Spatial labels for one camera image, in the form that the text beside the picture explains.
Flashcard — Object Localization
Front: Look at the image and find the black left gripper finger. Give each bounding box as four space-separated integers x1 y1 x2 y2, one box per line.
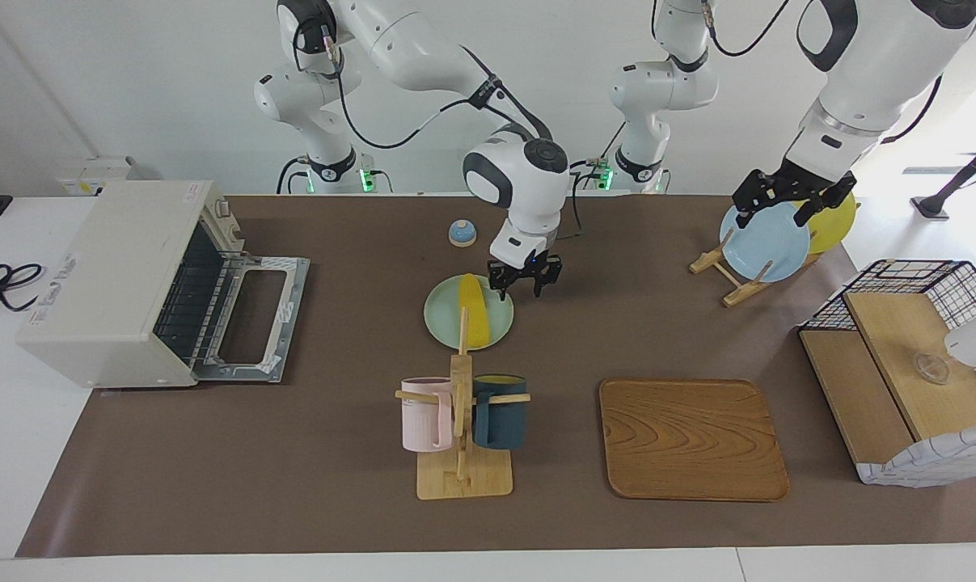
733 192 763 230
791 196 836 230

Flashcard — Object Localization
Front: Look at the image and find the yellow corn cob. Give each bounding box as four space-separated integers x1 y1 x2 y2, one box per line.
458 273 492 350

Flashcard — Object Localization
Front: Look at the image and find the light green plate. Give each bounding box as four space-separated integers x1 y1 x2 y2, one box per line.
423 275 515 352

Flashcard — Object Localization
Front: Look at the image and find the oven door glass window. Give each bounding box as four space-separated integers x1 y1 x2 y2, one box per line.
190 255 311 385

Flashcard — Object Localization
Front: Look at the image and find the white toaster oven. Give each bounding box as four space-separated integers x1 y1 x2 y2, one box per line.
16 179 311 389

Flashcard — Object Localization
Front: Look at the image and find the yellow plate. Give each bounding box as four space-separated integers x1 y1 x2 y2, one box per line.
803 190 858 255

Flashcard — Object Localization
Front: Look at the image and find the light blue plate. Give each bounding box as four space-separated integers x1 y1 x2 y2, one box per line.
719 202 812 284

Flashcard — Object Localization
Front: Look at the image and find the wooden plate rack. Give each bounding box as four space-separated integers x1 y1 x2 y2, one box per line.
689 228 824 308

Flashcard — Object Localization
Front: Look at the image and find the dark blue mug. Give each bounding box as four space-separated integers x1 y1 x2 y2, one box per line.
471 373 528 450

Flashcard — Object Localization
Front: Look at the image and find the wooden step shelf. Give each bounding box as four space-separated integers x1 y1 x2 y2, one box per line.
801 291 976 466

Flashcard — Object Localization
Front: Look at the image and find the pink mug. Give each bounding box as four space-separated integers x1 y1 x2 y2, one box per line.
399 377 454 453

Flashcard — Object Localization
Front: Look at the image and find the small clear glass dish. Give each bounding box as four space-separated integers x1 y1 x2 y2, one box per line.
912 352 952 386

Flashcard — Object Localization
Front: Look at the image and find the wooden mug tree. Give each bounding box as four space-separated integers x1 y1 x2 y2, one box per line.
395 306 531 500

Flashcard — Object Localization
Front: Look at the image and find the brown wooden tray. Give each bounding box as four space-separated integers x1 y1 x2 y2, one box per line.
598 377 790 503

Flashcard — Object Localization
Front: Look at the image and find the brown table mat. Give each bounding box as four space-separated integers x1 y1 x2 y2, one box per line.
16 194 976 559

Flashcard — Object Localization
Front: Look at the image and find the white power box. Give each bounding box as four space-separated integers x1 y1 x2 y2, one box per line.
57 157 142 196

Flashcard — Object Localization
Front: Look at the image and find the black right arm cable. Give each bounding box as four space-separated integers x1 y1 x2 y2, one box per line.
294 16 581 239

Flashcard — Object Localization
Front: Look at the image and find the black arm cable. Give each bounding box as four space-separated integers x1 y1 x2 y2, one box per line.
294 16 581 239
698 0 941 150

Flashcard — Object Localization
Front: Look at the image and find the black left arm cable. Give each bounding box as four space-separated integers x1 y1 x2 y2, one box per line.
698 0 941 150

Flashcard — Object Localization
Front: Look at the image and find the wire basket wooden shelf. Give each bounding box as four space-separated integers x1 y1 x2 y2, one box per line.
799 259 976 488

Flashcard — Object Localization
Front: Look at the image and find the black coiled cable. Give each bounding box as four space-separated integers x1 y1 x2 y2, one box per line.
0 263 45 316

